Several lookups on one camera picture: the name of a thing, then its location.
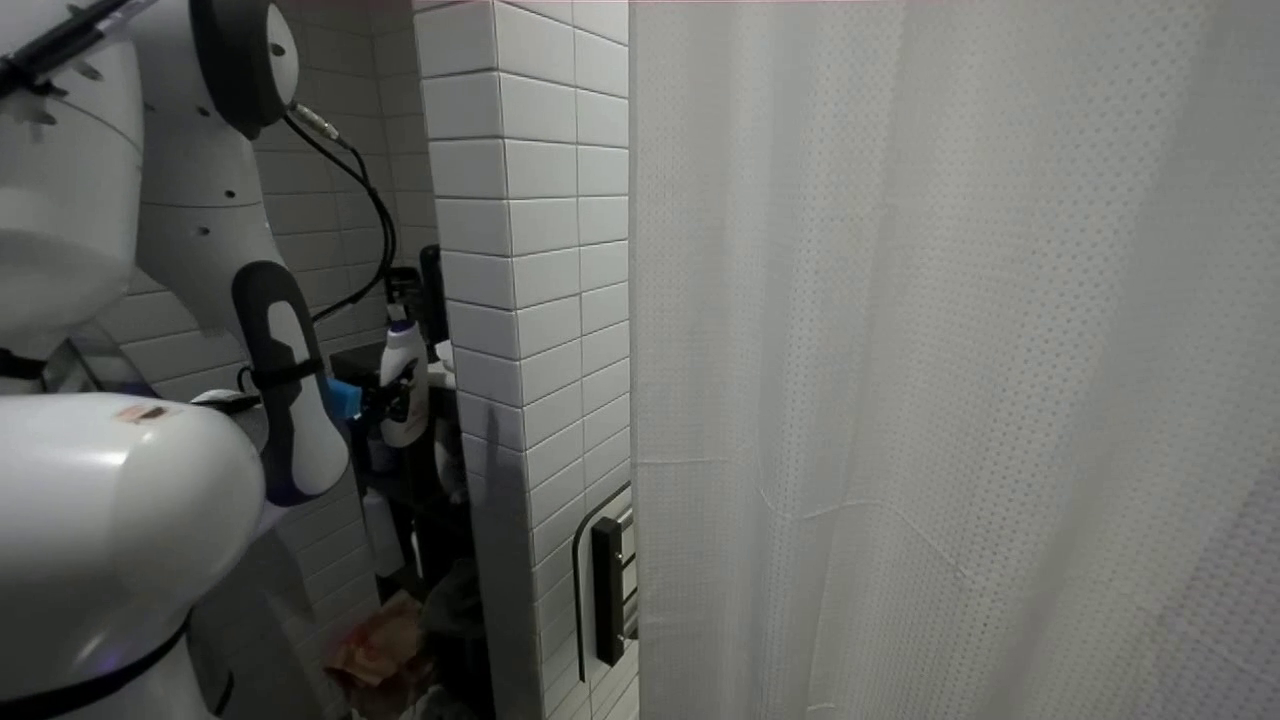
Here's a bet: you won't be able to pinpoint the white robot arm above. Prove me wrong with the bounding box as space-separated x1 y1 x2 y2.
0 0 346 720

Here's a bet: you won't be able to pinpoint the dark green tall bottle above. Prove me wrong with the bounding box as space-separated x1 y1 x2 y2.
419 245 446 344

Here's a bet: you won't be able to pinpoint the dark grey shelf unit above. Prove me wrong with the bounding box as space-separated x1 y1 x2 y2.
326 339 498 696

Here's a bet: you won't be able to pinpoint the white shower curtain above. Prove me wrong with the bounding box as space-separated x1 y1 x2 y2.
630 0 1280 720

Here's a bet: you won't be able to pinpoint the brown paper bag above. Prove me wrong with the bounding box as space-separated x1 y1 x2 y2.
325 593 429 693

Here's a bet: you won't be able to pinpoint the black wall-mounted fixture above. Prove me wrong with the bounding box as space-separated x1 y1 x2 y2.
570 489 641 674

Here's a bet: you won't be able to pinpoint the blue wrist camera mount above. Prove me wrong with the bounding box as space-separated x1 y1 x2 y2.
325 378 364 423

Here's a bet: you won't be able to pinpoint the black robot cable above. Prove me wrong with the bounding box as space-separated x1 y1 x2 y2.
281 102 401 326

